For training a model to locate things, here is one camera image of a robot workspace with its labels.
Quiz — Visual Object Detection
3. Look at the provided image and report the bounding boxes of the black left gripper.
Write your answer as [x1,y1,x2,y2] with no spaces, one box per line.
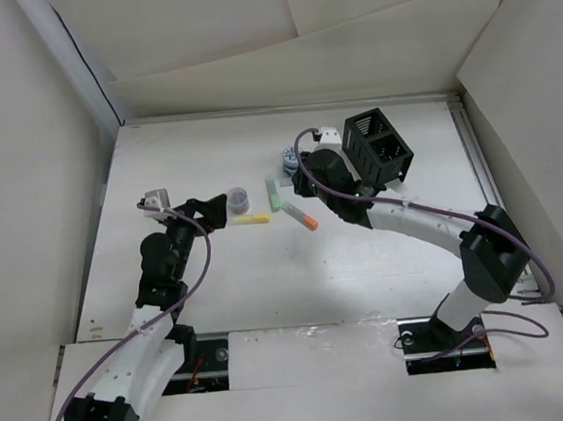
[157,193,230,281]

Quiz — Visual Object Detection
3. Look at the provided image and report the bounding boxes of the clear jar of paper clips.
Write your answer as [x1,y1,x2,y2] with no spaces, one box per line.
[227,187,250,215]

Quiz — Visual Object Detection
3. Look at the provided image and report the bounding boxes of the blue white tape roll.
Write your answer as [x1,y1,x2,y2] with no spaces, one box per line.
[282,146,299,177]

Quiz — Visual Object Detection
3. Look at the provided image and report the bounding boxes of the black two-slot organizer box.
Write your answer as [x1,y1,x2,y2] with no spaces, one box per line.
[341,108,414,190]

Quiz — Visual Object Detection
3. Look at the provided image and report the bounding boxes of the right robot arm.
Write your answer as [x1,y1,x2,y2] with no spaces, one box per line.
[292,149,528,351]

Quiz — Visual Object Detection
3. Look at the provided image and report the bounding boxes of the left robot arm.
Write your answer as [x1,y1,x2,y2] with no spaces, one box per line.
[58,193,228,421]

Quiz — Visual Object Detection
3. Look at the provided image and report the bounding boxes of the yellow highlighter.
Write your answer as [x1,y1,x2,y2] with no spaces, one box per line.
[229,214,270,226]

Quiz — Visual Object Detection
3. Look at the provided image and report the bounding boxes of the orange highlighter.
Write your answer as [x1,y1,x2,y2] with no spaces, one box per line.
[281,200,319,231]

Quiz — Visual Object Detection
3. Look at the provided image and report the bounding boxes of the green highlighter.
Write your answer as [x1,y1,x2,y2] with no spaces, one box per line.
[264,176,281,212]

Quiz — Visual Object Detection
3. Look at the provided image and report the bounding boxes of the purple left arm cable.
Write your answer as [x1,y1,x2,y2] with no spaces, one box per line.
[24,198,227,421]

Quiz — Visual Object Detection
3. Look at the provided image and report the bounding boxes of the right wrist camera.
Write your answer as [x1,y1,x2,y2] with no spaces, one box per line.
[313,126,342,153]

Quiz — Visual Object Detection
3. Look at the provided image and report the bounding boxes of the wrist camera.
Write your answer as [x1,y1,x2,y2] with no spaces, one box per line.
[313,126,342,153]
[137,189,171,221]

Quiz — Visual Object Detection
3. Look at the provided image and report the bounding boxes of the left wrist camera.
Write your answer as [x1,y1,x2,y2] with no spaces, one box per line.
[137,189,171,221]

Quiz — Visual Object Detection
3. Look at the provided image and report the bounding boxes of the aluminium rail right edge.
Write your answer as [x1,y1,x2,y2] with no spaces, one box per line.
[446,94,542,298]

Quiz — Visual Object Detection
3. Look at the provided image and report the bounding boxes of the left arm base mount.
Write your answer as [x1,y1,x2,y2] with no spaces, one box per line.
[162,334,229,396]

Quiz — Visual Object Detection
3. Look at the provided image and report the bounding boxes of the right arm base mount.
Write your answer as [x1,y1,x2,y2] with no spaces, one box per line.
[394,317,497,376]

